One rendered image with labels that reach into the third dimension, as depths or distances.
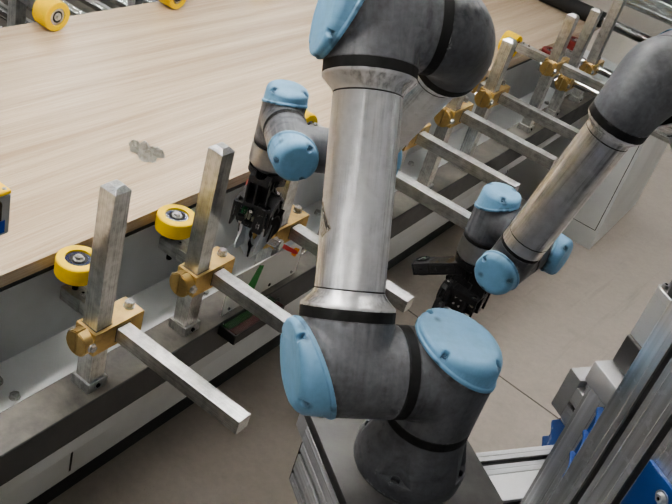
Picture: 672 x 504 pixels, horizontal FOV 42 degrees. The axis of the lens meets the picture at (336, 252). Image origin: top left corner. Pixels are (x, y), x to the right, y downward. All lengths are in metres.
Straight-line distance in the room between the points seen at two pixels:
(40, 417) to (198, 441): 1.01
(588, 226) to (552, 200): 2.71
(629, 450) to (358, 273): 0.36
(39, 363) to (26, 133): 0.50
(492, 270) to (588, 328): 2.17
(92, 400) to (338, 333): 0.75
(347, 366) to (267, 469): 1.56
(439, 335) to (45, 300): 0.96
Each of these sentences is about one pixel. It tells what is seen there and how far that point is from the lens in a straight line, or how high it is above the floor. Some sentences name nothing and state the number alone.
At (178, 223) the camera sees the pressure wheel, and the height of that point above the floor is 0.91.
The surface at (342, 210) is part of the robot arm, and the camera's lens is 1.01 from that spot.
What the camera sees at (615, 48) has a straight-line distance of 3.86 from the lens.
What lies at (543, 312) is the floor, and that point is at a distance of 3.57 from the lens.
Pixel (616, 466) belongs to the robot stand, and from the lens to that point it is 1.06.
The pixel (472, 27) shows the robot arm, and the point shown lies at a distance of 1.07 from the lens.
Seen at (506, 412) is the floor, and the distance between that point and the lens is 3.02.
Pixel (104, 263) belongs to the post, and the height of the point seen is 0.99.
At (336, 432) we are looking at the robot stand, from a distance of 1.21.
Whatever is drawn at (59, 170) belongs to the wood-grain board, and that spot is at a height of 0.90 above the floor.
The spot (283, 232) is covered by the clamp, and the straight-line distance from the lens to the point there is 1.88.
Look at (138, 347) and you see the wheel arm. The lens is 1.56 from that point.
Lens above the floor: 1.88
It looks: 33 degrees down
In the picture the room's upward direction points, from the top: 18 degrees clockwise
